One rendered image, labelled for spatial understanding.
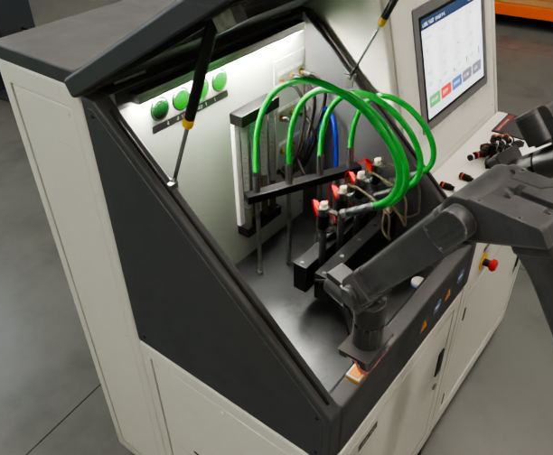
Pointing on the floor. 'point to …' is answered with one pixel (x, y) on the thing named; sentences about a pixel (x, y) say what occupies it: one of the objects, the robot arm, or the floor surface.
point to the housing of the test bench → (83, 198)
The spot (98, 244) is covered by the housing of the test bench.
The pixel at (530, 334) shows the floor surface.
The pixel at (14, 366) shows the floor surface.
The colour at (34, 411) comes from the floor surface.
